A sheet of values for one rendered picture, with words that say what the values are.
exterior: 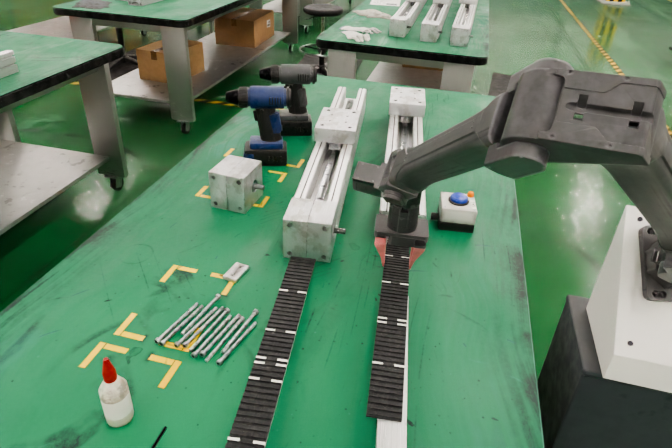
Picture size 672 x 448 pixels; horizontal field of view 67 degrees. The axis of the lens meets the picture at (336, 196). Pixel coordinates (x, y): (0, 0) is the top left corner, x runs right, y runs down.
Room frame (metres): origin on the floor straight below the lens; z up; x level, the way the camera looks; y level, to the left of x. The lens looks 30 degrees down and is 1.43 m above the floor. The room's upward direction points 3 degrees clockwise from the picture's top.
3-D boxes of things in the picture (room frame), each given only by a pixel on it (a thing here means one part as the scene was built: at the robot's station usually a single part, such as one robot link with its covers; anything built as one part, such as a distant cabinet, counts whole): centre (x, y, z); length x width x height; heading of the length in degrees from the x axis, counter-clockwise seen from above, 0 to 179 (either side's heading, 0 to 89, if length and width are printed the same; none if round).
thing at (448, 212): (1.03, -0.28, 0.81); 0.10 x 0.08 x 0.06; 84
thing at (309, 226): (0.89, 0.04, 0.83); 0.12 x 0.09 x 0.10; 84
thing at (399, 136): (1.32, -0.19, 0.82); 0.80 x 0.10 x 0.09; 174
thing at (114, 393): (0.46, 0.29, 0.84); 0.04 x 0.04 x 0.12
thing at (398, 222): (0.83, -0.13, 0.91); 0.10 x 0.07 x 0.07; 84
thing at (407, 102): (1.57, -0.21, 0.87); 0.16 x 0.11 x 0.07; 174
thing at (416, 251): (0.83, -0.14, 0.84); 0.07 x 0.07 x 0.09; 84
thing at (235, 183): (1.07, 0.23, 0.83); 0.11 x 0.10 x 0.10; 74
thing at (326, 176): (1.34, 0.00, 0.82); 0.80 x 0.10 x 0.09; 174
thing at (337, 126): (1.34, 0.00, 0.87); 0.16 x 0.11 x 0.07; 174
